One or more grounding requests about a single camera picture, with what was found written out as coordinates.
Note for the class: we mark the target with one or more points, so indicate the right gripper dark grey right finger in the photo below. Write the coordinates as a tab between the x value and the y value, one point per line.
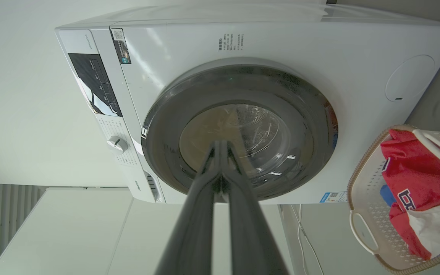
248	233

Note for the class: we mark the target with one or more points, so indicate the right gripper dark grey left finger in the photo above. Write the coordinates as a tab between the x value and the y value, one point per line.
193	229

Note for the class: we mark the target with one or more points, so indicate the washer door glass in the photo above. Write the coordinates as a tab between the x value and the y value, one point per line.
164	130

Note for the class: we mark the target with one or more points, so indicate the white front-load washing machine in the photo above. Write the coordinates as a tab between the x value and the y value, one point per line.
189	49

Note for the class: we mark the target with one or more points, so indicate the blue energy label sticker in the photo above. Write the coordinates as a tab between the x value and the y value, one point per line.
332	197

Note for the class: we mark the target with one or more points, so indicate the stainless steel drum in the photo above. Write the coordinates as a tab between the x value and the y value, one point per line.
258	133

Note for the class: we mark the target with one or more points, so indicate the white control knob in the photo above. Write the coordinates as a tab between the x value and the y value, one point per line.
117	144

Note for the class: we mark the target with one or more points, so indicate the white cabinet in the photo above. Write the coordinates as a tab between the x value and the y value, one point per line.
75	233

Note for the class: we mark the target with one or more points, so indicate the white perforated laundry basket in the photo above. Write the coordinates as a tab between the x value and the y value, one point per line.
369	214

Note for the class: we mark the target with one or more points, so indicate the blue garment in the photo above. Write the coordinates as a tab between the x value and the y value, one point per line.
387	194

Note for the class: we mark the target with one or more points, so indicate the black control display panel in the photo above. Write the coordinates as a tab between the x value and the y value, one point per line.
96	84

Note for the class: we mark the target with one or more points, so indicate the red sports jersey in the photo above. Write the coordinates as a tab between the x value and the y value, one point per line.
414	168

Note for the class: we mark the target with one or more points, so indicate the printed text label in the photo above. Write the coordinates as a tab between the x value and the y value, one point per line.
230	42

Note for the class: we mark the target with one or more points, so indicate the white garment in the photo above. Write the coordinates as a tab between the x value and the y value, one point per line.
439	229

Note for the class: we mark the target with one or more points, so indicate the black QR code sticker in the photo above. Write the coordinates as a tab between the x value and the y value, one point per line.
121	46

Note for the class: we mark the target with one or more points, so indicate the round white filter cover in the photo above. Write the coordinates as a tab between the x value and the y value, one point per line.
410	78

